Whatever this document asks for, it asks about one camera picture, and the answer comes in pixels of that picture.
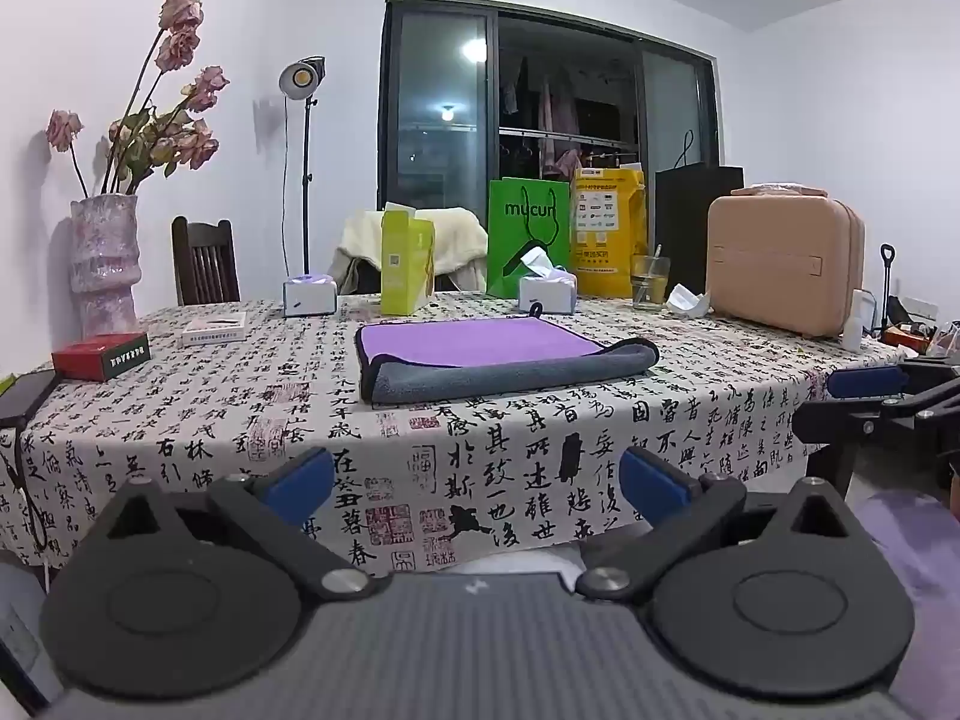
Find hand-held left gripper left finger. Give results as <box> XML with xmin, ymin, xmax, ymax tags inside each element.
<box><xmin>94</xmin><ymin>446</ymin><xmax>376</xmax><ymax>605</ymax></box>

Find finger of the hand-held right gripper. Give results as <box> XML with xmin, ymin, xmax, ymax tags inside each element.
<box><xmin>792</xmin><ymin>393</ymin><xmax>960</xmax><ymax>462</ymax></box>
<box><xmin>827</xmin><ymin>357</ymin><xmax>960</xmax><ymax>401</ymax></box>

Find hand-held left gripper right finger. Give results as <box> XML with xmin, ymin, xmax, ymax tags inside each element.
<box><xmin>577</xmin><ymin>446</ymin><xmax>865</xmax><ymax>605</ymax></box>

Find purple and grey towel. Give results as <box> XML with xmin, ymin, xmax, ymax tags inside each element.
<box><xmin>355</xmin><ymin>316</ymin><xmax>661</xmax><ymax>406</ymax></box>

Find small white bottle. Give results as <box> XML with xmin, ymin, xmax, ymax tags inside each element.
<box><xmin>841</xmin><ymin>289</ymin><xmax>877</xmax><ymax>352</ymax></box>

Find calligraphy printed tablecloth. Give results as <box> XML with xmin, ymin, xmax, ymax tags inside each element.
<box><xmin>0</xmin><ymin>291</ymin><xmax>912</xmax><ymax>578</ymax></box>

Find purple cloth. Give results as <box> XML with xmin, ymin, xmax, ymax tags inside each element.
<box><xmin>855</xmin><ymin>486</ymin><xmax>960</xmax><ymax>620</ymax></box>

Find pink hard carry case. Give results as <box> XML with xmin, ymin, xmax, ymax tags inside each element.
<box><xmin>706</xmin><ymin>184</ymin><xmax>866</xmax><ymax>337</ymax></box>

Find flat white box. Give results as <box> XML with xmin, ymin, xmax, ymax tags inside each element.
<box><xmin>182</xmin><ymin>313</ymin><xmax>248</xmax><ymax>347</ymax></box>

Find crumpled white tissue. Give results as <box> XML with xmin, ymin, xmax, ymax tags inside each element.
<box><xmin>667</xmin><ymin>283</ymin><xmax>710</xmax><ymax>317</ymax></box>

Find glass cup with straw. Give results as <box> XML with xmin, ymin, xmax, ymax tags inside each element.
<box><xmin>631</xmin><ymin>246</ymin><xmax>671</xmax><ymax>310</ymax></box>

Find white tissue box with tissue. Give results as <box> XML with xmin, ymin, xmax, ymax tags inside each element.
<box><xmin>517</xmin><ymin>246</ymin><xmax>578</xmax><ymax>314</ymax></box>

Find dark wooden chair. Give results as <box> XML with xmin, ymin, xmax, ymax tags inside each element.
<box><xmin>171</xmin><ymin>216</ymin><xmax>241</xmax><ymax>307</ymax></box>

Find red and black box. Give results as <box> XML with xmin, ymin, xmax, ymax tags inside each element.
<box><xmin>51</xmin><ymin>332</ymin><xmax>151</xmax><ymax>382</ymax></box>

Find green carton box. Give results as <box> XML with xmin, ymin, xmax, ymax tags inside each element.
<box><xmin>380</xmin><ymin>204</ymin><xmax>436</xmax><ymax>316</ymax></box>

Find black paper bag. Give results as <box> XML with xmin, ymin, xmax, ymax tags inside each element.
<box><xmin>655</xmin><ymin>131</ymin><xmax>743</xmax><ymax>295</ymax></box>

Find yellow delivery bag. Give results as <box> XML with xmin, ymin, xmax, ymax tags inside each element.
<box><xmin>571</xmin><ymin>167</ymin><xmax>647</xmax><ymax>298</ymax></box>

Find cream blanket on chair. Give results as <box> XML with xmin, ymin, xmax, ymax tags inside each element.
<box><xmin>341</xmin><ymin>206</ymin><xmax>488</xmax><ymax>295</ymax></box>

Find green paper shopping bag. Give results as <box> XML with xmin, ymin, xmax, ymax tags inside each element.
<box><xmin>486</xmin><ymin>177</ymin><xmax>572</xmax><ymax>299</ymax></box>

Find pink speckled vase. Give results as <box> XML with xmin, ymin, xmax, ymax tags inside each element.
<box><xmin>69</xmin><ymin>195</ymin><xmax>142</xmax><ymax>338</ymax></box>

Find dried pink roses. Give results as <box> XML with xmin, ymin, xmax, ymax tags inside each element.
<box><xmin>46</xmin><ymin>0</ymin><xmax>230</xmax><ymax>197</ymax></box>

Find hanging clothes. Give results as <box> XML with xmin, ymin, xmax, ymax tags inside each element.
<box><xmin>501</xmin><ymin>56</ymin><xmax>638</xmax><ymax>175</ymax></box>

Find dark framed sliding window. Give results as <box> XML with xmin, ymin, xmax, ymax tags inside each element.
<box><xmin>379</xmin><ymin>0</ymin><xmax>721</xmax><ymax>226</ymax></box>

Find studio lamp on stand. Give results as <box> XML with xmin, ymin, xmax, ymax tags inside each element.
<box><xmin>279</xmin><ymin>55</ymin><xmax>328</xmax><ymax>280</ymax></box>

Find black trolley handle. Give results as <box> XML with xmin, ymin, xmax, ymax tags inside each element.
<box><xmin>879</xmin><ymin>243</ymin><xmax>898</xmax><ymax>332</ymax></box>

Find black cable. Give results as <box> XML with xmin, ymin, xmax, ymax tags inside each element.
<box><xmin>0</xmin><ymin>426</ymin><xmax>50</xmax><ymax>554</ymax></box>

